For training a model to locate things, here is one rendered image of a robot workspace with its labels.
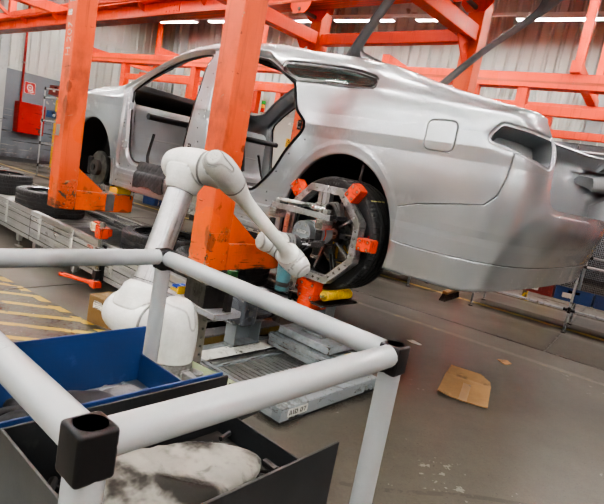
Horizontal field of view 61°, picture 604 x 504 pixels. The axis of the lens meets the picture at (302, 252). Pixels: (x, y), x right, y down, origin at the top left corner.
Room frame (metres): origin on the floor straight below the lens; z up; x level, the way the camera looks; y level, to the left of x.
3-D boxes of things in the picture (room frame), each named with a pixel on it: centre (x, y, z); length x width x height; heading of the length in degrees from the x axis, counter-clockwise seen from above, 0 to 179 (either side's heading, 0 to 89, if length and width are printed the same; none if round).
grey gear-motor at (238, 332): (3.07, 0.21, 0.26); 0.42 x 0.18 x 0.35; 140
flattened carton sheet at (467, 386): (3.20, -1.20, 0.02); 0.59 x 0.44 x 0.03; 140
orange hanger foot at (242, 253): (3.24, 0.32, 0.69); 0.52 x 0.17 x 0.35; 140
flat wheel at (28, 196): (5.29, 2.64, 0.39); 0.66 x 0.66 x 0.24
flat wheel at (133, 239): (3.99, 1.07, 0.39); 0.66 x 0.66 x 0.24
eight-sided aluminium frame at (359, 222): (2.94, -0.09, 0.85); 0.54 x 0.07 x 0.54; 50
